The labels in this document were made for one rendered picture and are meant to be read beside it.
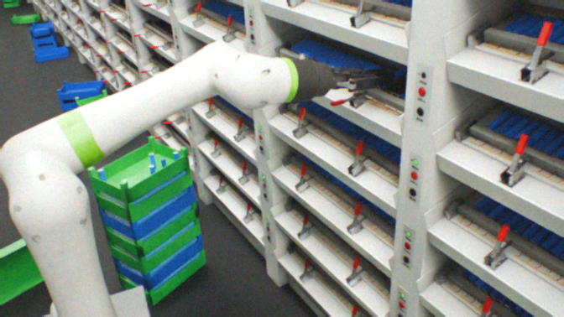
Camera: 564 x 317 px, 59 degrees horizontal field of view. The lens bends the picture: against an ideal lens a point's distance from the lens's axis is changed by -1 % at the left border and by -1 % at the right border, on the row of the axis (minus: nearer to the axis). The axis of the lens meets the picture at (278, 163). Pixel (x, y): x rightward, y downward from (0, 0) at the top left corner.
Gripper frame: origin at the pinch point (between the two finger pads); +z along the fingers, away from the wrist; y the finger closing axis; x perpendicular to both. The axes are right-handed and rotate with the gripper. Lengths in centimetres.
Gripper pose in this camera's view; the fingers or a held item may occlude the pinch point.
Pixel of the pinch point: (378, 77)
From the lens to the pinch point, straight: 122.9
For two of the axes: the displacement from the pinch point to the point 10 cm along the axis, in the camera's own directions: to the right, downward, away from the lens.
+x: 1.2, -9.1, -4.0
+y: 5.3, 4.0, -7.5
